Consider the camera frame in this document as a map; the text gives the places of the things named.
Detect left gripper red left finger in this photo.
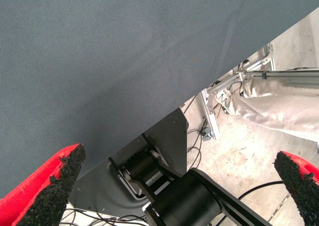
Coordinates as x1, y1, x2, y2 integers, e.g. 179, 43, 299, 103
0, 143, 86, 226

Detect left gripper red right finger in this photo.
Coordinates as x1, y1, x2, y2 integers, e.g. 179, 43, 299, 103
273, 150, 319, 226

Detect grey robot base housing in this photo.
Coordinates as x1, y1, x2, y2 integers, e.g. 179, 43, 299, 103
67, 108, 189, 218

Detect beige trouser leg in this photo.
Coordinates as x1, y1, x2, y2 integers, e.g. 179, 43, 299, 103
228, 75, 319, 143

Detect black robot torso linkage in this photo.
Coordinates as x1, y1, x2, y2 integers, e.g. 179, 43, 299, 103
126, 150, 274, 226

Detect dark grey table cloth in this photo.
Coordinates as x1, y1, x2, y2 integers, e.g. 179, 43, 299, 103
0, 0, 319, 198

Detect thick black floor cable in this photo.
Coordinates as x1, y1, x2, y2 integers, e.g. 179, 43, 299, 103
238, 180, 285, 201

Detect tangled thin black floor cables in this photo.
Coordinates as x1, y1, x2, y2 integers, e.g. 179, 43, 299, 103
59, 207, 150, 226

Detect thin black floor cable loops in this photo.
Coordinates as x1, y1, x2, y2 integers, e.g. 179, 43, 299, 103
183, 100, 209, 171

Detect aluminium extrusion frame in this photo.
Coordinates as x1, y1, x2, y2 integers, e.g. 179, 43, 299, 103
199, 43, 319, 142

